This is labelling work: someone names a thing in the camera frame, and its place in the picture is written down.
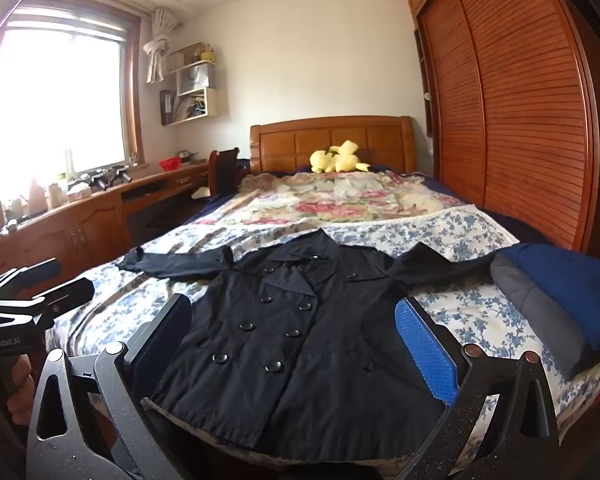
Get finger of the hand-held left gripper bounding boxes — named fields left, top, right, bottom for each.
left=0, top=258, right=63, bottom=306
left=0, top=278, right=95, bottom=331

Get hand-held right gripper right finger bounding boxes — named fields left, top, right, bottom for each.
left=394, top=296, right=561, bottom=480

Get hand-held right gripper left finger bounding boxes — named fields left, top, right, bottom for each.
left=27, top=292, right=193, bottom=480

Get black double-breasted coat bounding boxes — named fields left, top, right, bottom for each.
left=116, top=228, right=498, bottom=463

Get person's left hand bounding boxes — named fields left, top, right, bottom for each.
left=0, top=354, right=35, bottom=427

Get long wooden desk cabinet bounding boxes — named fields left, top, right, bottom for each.
left=0, top=160, right=216, bottom=286

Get blue floral bed blanket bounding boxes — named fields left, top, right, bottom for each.
left=60, top=205, right=600, bottom=461

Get brown bottle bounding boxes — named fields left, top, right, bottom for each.
left=27, top=175, right=48, bottom=213

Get black devices on desk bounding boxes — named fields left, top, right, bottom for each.
left=80, top=164, right=133, bottom=193

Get blue and grey folded jacket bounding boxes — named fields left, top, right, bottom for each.
left=490, top=243, right=600, bottom=381

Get dark blue bed sheet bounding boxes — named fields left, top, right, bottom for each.
left=480, top=202, right=548, bottom=247

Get dark wooden chair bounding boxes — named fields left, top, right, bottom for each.
left=208, top=147, right=241, bottom=198

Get wood-framed window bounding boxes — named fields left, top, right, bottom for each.
left=0, top=7, right=143, bottom=201

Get pink floral quilt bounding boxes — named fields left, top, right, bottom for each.
left=187, top=170, right=481, bottom=241

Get yellow plush toy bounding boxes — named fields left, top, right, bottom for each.
left=309, top=140, right=372, bottom=175

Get wooden headboard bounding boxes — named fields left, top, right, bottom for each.
left=250, top=116, right=418, bottom=176

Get tied white curtain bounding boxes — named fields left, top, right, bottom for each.
left=142, top=7, right=173, bottom=83

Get white paper bag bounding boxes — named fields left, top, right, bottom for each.
left=189, top=62, right=211, bottom=90

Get wooden louvred wardrobe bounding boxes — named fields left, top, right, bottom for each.
left=404, top=0, right=600, bottom=261

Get white wall shelf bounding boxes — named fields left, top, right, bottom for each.
left=160, top=45, right=230, bottom=127

